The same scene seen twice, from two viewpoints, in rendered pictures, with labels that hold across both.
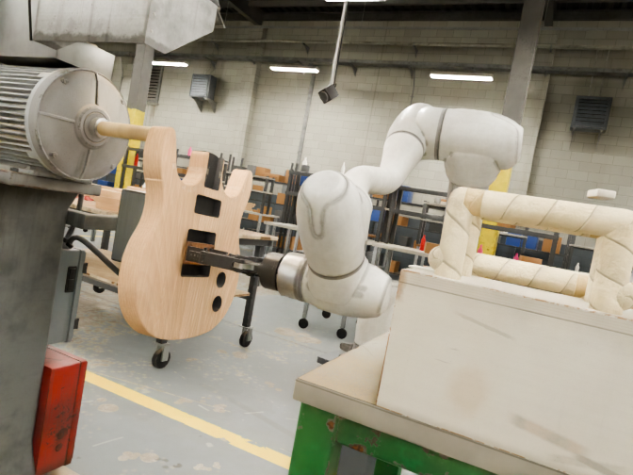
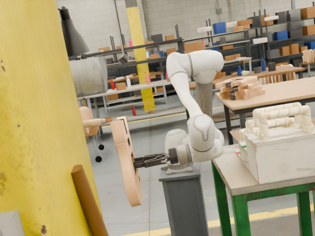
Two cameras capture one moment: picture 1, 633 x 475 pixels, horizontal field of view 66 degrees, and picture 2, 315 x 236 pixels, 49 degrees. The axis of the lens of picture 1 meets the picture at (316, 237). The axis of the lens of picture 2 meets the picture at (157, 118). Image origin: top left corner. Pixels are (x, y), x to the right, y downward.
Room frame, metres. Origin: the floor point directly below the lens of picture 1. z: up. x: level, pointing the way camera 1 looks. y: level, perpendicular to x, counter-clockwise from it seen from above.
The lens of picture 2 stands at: (-0.44, 0.73, 1.51)
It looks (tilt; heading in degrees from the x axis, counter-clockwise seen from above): 11 degrees down; 336
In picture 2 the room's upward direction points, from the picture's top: 10 degrees counter-clockwise
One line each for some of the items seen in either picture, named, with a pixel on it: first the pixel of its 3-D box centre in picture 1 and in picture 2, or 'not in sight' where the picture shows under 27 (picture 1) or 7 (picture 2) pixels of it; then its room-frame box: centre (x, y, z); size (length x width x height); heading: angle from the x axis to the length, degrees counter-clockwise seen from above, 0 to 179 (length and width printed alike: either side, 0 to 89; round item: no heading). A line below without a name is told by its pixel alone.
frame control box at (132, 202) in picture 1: (123, 234); not in sight; (1.39, 0.54, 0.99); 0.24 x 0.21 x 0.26; 65
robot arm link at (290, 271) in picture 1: (297, 276); (183, 154); (0.95, 0.02, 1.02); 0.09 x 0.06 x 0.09; 157
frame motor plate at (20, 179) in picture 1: (12, 173); not in sight; (1.23, 0.78, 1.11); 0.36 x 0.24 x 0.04; 65
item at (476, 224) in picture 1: (465, 240); (258, 123); (0.66, -0.20, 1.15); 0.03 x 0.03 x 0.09
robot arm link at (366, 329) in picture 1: (386, 313); (177, 145); (1.57, -0.27, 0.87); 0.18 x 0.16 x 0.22; 71
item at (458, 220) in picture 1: (454, 238); (264, 128); (0.59, -0.16, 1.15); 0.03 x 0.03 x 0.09
